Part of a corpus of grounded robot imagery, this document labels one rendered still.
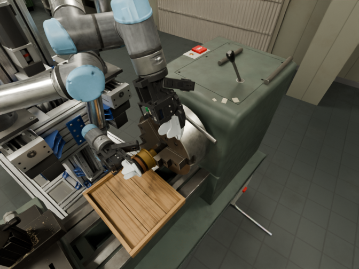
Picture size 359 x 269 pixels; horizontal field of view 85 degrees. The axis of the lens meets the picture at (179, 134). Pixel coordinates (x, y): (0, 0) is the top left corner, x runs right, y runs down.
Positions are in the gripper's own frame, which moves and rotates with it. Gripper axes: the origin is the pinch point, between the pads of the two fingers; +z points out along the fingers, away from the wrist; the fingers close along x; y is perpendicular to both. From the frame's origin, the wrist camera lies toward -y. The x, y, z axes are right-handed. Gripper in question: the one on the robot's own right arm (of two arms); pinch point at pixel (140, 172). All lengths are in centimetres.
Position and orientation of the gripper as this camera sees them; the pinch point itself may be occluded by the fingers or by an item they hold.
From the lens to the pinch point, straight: 78.7
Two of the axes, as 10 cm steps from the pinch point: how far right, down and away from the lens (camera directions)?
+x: 0.0, -6.7, -7.4
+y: -6.9, 5.4, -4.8
